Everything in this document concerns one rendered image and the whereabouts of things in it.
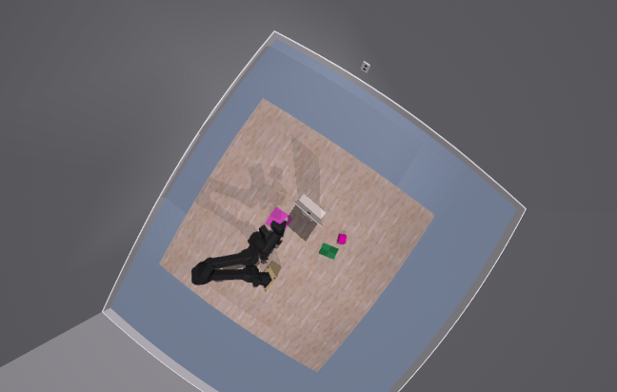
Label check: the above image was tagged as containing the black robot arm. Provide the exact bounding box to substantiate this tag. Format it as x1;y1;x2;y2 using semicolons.
191;225;273;288

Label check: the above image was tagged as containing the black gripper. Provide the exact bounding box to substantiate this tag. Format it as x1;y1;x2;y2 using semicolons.
265;221;287;248

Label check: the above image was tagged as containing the pink square mat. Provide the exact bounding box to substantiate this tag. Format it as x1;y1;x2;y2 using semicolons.
266;207;292;229

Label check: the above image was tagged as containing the green flat square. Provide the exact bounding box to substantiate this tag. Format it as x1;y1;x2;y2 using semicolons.
319;243;338;259

